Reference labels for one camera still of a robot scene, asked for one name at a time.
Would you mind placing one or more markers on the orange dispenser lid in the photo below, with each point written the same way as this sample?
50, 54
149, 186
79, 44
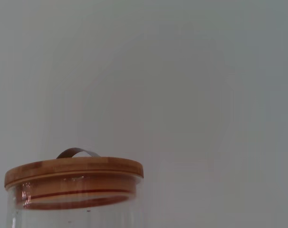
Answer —
75, 167

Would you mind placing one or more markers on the clear glass water dispenser jar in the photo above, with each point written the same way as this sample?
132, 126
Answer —
75, 218

